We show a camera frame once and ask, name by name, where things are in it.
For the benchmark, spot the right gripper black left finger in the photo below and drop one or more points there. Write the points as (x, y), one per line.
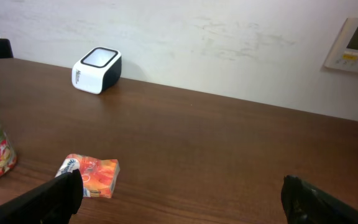
(53, 202)

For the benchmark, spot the wall thermostat control panel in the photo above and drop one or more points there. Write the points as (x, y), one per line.
(344, 52)

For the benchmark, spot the white barcode scanner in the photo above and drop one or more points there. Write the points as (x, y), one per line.
(97, 71)

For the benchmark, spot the orange tissue pack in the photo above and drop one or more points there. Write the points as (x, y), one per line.
(99, 176)

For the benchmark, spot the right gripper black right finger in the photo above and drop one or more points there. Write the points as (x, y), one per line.
(304, 203)

